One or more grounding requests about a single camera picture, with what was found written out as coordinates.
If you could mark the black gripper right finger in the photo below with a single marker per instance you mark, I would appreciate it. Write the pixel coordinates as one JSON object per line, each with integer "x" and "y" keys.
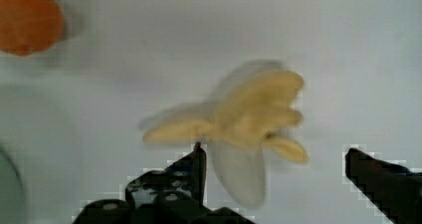
{"x": 391, "y": 188}

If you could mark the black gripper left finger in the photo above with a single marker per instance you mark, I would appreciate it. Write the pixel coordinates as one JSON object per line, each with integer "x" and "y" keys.
{"x": 173, "y": 195}

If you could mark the yellow plush peeled banana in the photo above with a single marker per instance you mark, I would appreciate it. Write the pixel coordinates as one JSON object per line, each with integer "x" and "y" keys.
{"x": 240, "y": 127}

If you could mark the green perforated colander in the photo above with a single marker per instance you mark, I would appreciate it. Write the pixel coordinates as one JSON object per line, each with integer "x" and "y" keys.
{"x": 12, "y": 201}

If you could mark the orange plush fruit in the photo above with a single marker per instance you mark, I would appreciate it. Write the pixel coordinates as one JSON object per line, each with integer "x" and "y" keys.
{"x": 30, "y": 26}

